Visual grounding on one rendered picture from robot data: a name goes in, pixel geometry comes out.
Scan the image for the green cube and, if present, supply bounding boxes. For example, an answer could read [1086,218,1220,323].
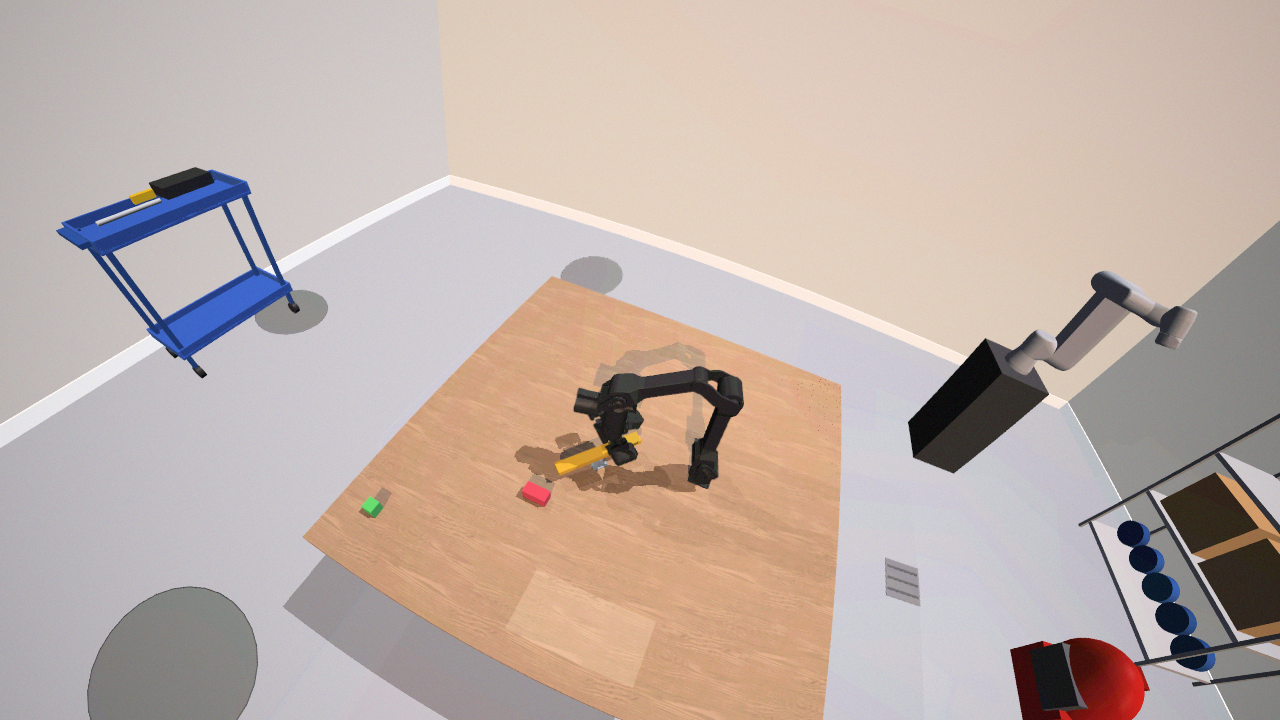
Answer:
[361,497,383,518]

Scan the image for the yellow bar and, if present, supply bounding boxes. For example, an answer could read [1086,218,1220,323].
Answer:
[554,430,641,477]

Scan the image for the red rectangular block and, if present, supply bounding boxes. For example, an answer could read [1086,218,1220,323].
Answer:
[522,480,550,506]

